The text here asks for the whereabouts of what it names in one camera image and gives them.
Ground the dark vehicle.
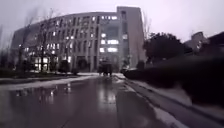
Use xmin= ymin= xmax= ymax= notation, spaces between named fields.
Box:
xmin=97 ymin=60 xmax=114 ymax=77

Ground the large grey multistorey building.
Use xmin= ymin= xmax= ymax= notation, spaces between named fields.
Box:
xmin=9 ymin=5 xmax=147 ymax=73

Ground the wet dark asphalt road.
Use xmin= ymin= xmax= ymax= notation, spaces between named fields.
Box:
xmin=0 ymin=75 xmax=168 ymax=128

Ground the dark round tree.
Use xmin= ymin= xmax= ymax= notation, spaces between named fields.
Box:
xmin=143 ymin=32 xmax=185 ymax=64

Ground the bare tree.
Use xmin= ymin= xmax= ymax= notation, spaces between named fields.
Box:
xmin=35 ymin=9 xmax=58 ymax=73
xmin=16 ymin=14 xmax=36 ymax=72

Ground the pale kerb strip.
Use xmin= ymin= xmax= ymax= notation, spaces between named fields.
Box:
xmin=114 ymin=73 xmax=224 ymax=128

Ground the dark trimmed hedge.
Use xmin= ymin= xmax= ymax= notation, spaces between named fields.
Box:
xmin=121 ymin=54 xmax=224 ymax=107

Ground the dark grass verge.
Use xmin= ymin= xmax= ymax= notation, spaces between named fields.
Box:
xmin=0 ymin=68 xmax=81 ymax=85

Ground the dark building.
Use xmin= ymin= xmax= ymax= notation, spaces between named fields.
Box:
xmin=183 ymin=30 xmax=224 ymax=58

